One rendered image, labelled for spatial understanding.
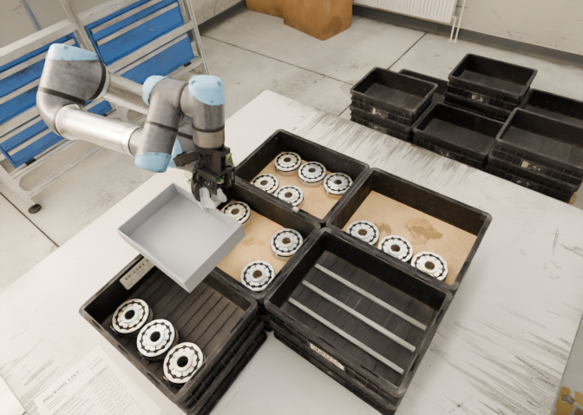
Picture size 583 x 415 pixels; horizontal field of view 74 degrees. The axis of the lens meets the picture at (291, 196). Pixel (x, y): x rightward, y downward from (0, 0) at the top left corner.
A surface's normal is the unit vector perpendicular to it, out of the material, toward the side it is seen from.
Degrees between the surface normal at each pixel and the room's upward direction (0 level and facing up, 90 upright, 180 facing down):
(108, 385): 0
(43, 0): 90
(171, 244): 1
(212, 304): 0
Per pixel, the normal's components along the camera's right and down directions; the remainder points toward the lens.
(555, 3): -0.61, 0.62
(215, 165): -0.56, 0.44
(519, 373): -0.08, -0.66
